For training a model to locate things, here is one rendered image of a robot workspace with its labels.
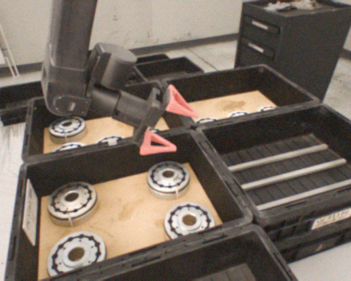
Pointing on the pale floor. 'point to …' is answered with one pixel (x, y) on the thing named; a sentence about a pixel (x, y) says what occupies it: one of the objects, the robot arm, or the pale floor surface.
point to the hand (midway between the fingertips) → (182, 131)
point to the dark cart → (295, 41)
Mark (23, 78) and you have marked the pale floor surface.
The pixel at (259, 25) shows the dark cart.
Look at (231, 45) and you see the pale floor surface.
